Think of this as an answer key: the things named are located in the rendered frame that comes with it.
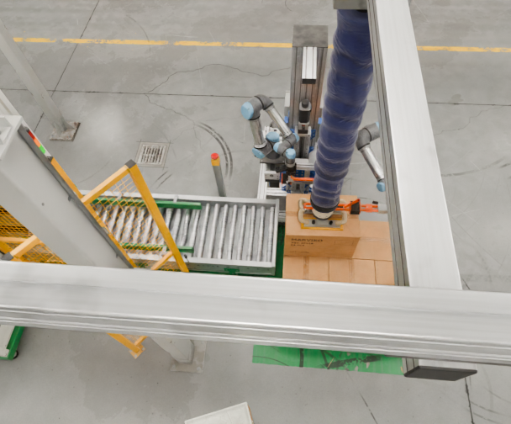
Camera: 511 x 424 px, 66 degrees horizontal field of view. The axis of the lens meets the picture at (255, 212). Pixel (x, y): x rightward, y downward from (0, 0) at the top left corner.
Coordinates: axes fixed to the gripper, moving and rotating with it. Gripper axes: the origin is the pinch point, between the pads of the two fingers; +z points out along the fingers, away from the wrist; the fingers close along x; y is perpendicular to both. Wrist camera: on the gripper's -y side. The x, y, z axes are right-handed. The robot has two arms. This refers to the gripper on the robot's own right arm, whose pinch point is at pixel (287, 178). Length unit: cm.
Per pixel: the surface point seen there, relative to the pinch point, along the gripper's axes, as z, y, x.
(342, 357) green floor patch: 108, 57, -120
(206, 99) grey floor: 107, -111, 204
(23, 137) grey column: -187, -78, -122
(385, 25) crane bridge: -197, 26, -85
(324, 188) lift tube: -41, 26, -36
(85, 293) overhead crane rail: -213, -33, -176
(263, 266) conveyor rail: 48, -17, -60
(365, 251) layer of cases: 53, 72, -39
